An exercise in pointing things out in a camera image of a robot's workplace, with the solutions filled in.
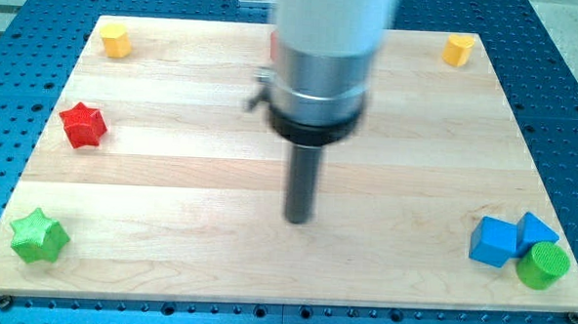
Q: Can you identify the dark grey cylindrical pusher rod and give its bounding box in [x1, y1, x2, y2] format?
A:
[284, 144, 323, 224]

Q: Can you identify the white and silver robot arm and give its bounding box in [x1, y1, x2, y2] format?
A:
[246, 0, 400, 224]

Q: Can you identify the red block behind arm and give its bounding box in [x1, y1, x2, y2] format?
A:
[269, 30, 278, 61]

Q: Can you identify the red star block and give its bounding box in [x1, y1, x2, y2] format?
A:
[59, 102, 107, 149]

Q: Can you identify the green star block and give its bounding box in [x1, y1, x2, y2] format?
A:
[10, 208, 70, 263]

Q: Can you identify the light wooden board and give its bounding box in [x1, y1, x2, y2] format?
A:
[0, 18, 578, 312]

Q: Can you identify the yellow heart block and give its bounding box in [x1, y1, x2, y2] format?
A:
[442, 33, 475, 67]

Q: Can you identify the blue cube block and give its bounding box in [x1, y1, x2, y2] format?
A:
[469, 217, 516, 268]

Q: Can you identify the yellow hexagon block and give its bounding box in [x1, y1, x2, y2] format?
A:
[100, 23, 132, 58]

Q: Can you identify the blue triangle block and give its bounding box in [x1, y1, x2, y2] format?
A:
[514, 213, 559, 258]

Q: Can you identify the green cylinder block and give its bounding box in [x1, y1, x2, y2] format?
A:
[516, 241, 571, 291]

